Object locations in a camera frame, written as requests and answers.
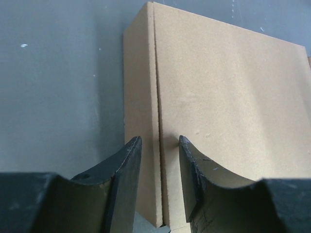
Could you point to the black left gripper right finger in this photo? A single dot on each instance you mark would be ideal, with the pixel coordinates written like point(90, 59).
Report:
point(217, 200)

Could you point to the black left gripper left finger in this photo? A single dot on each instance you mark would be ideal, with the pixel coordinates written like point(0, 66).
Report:
point(101, 199)

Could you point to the brown cardboard box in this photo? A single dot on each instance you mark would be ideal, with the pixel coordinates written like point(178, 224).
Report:
point(241, 97)

